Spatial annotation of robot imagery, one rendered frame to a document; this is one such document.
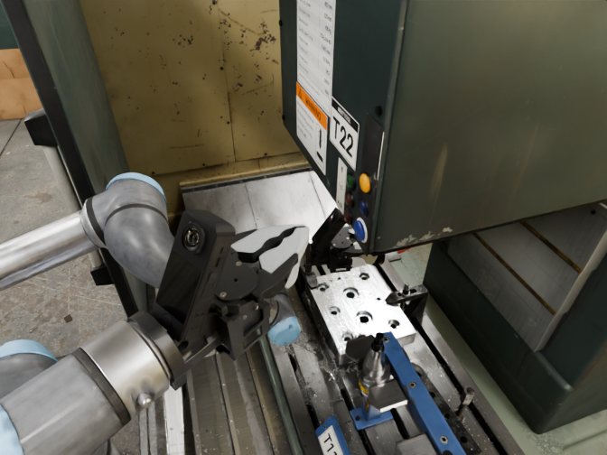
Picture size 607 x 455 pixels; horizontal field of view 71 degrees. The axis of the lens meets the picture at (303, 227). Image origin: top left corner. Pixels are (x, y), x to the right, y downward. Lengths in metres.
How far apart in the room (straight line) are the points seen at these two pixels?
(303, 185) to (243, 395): 1.06
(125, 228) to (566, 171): 0.72
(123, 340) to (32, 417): 0.08
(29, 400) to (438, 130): 0.47
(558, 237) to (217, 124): 1.34
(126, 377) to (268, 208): 1.66
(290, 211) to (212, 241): 1.64
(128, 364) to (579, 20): 0.58
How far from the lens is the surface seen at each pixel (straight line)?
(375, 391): 0.88
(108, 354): 0.39
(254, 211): 1.98
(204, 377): 1.52
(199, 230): 0.37
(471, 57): 0.53
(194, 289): 0.38
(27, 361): 0.56
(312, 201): 2.04
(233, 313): 0.42
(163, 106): 1.86
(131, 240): 0.81
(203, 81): 1.84
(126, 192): 0.89
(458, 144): 0.57
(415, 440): 0.85
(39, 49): 1.03
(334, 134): 0.66
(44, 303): 3.03
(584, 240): 1.19
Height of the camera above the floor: 1.97
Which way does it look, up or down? 39 degrees down
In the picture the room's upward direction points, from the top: straight up
